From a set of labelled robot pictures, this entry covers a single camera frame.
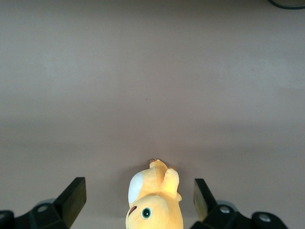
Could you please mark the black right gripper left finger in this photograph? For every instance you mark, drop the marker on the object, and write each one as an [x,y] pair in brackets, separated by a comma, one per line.
[59,212]

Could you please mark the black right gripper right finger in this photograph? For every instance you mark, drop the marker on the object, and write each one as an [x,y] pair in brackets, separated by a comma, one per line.
[214,217]

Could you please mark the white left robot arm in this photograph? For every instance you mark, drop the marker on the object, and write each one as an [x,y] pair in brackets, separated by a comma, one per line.
[288,3]

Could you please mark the yellow plush toy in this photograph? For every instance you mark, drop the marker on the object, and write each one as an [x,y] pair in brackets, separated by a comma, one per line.
[157,198]

